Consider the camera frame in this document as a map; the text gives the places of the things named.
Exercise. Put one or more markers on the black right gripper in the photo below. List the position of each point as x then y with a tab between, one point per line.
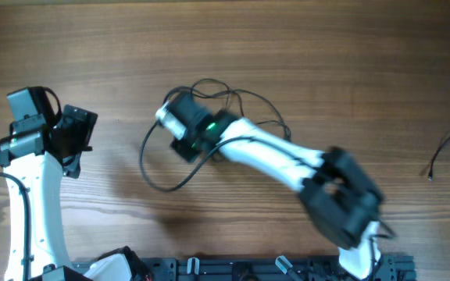
176	147

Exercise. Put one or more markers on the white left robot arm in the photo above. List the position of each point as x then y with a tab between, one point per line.
44	145

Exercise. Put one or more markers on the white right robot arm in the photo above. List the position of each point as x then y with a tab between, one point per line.
340	199

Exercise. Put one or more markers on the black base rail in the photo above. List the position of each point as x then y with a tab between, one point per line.
391	267

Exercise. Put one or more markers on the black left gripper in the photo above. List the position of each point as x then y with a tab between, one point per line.
80	122

